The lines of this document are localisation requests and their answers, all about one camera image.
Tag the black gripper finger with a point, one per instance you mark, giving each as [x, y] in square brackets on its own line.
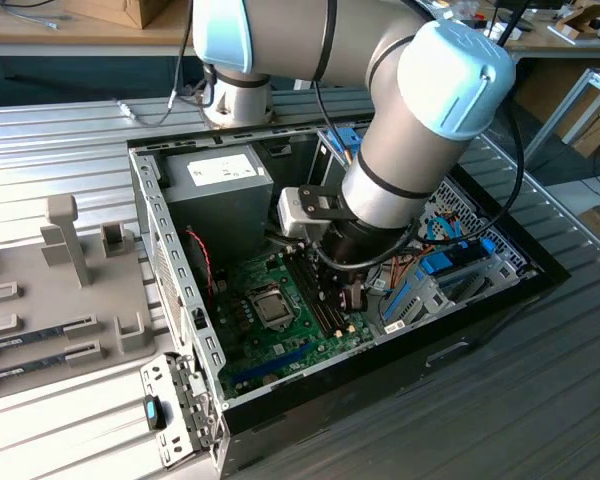
[337, 292]
[357, 295]

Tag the CPU with silver top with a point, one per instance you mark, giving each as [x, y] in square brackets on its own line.
[271, 307]

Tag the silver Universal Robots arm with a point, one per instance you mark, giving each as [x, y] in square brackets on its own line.
[405, 150]

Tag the green motherboard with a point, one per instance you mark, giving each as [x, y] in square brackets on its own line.
[305, 340]

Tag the blue carrier with black disk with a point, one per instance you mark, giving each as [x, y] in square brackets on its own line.
[437, 262]

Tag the blue expansion slot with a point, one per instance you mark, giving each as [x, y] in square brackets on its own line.
[272, 364]

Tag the black open PC case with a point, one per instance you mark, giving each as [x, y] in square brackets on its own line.
[330, 395]

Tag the blue plastic drive carrier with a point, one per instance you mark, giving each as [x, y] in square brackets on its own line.
[349, 136]

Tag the white four-pin power socket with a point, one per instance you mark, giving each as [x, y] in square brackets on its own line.
[223, 286]

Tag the grey perforated disk bay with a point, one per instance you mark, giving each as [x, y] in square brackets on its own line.
[505, 245]

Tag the grey power supply unit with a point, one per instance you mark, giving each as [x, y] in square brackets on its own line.
[220, 215]

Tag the black and teal case latch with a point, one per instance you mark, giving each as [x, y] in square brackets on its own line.
[154, 412]

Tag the large cardboard box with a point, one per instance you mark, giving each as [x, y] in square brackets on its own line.
[550, 90]

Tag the white papers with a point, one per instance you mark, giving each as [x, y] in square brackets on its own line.
[512, 34]

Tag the black stand pole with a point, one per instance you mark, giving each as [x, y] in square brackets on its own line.
[515, 20]

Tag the wooden desk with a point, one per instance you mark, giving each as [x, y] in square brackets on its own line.
[80, 36]
[555, 47]

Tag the grey parts rack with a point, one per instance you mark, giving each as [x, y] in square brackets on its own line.
[40, 300]

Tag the small open cardboard box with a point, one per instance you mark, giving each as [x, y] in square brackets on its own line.
[577, 22]

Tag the RAM stick with label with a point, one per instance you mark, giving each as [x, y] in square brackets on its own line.
[20, 371]
[20, 341]

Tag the brown box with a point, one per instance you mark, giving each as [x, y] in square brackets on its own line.
[130, 12]

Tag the blue plastic rail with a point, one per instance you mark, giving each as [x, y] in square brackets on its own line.
[397, 297]

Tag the wrist camera with black bracket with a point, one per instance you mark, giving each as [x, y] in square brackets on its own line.
[295, 217]

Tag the aluminium profile frame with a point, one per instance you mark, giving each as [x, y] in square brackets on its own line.
[555, 119]

